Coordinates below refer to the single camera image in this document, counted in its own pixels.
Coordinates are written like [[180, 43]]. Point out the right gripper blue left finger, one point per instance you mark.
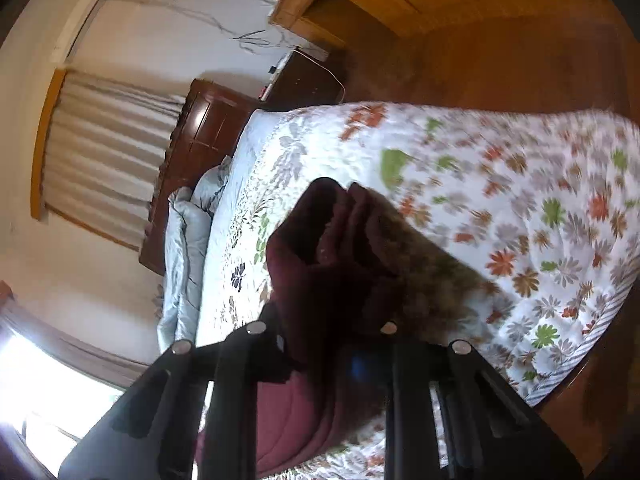
[[257, 351]]

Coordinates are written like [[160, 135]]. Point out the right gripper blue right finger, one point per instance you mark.
[[373, 361]]

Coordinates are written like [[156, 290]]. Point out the maroon pants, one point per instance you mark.
[[344, 265]]

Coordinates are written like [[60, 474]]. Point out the light blue comforter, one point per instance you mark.
[[190, 217]]

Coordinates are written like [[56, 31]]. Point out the floral quilt bedspread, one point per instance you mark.
[[544, 207]]

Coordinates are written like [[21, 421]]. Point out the dark wooden headboard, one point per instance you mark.
[[208, 129]]

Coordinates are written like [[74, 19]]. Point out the beige window curtain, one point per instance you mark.
[[104, 146]]

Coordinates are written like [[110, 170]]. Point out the dark wooden nightstand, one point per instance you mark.
[[301, 80]]

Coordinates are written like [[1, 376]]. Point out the wooden desk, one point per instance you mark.
[[340, 24]]

